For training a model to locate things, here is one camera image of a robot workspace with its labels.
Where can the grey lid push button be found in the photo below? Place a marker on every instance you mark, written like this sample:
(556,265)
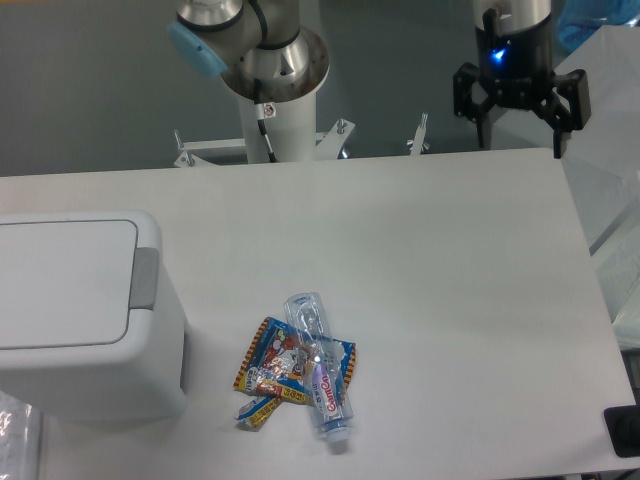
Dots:
(144,278)

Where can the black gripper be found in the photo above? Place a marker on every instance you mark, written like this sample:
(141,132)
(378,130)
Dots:
(569,109)

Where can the blue plastic bag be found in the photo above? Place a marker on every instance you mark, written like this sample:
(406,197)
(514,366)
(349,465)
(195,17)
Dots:
(580,19)

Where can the clear plastic sheet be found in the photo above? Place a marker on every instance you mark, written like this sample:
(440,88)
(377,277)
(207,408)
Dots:
(21,426)

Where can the silver wing bolt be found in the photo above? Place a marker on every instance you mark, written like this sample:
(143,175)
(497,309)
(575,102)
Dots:
(417,145)

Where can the clear plastic bottle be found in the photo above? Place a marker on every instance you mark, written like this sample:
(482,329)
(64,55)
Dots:
(329,407)

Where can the silver robot arm blue cap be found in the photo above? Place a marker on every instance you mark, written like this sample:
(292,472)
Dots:
(260,49)

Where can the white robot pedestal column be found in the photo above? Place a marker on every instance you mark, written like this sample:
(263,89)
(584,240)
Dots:
(290,127)

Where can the white plastic trash can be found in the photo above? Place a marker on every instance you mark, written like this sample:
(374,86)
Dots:
(141,375)

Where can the small crumpled snack wrapper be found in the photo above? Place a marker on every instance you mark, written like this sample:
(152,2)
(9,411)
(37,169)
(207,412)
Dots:
(254,414)

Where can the white trash can lid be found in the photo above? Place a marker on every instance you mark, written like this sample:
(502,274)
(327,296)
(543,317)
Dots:
(65,283)

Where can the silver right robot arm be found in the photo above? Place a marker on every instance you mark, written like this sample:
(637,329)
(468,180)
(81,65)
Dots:
(515,15)

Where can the colourful snack wrapper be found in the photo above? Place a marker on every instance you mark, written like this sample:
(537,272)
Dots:
(270,367)

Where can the black device at table edge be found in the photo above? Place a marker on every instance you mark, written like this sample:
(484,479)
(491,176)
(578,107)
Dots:
(623,426)

